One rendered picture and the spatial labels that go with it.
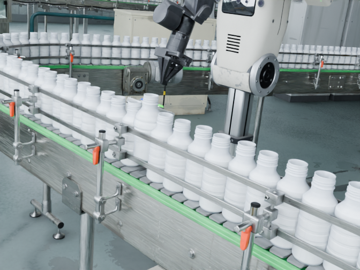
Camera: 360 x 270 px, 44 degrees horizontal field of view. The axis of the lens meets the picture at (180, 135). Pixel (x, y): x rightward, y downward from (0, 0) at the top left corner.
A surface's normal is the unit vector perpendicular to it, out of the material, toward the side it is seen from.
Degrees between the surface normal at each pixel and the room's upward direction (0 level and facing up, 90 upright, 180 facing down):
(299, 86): 90
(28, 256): 0
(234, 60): 90
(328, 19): 90
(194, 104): 88
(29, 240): 0
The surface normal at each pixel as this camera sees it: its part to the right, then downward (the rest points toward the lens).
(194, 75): 0.44, 0.32
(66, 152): -0.71, 0.15
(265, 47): 0.66, 0.45
